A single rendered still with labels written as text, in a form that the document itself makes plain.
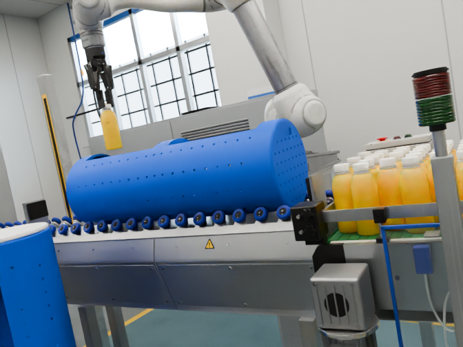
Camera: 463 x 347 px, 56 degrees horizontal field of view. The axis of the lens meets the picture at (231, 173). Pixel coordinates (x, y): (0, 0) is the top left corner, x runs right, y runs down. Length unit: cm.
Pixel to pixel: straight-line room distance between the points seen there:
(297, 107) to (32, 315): 116
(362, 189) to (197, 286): 68
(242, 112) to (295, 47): 139
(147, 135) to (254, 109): 109
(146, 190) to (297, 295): 59
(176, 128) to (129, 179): 206
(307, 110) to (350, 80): 245
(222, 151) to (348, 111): 293
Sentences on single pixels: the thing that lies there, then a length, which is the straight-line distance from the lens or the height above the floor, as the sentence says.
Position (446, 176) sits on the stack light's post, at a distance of 89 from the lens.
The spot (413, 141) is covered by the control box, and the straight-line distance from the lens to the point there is 151.
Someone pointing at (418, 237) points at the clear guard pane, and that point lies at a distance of 103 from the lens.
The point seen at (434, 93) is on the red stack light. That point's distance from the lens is 87.
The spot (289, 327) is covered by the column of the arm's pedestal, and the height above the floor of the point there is 31.
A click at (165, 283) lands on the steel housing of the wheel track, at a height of 74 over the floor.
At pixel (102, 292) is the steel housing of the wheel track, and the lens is 187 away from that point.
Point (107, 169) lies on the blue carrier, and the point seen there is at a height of 117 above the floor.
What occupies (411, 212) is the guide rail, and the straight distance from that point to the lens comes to 109.
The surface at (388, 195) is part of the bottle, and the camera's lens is 116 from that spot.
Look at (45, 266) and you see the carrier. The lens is 149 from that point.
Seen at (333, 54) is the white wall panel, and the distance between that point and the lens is 423.
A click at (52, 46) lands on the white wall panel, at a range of 700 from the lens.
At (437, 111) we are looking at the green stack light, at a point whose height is 118.
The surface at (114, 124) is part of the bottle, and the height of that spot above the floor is 134.
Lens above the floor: 120
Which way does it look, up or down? 5 degrees down
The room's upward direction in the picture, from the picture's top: 10 degrees counter-clockwise
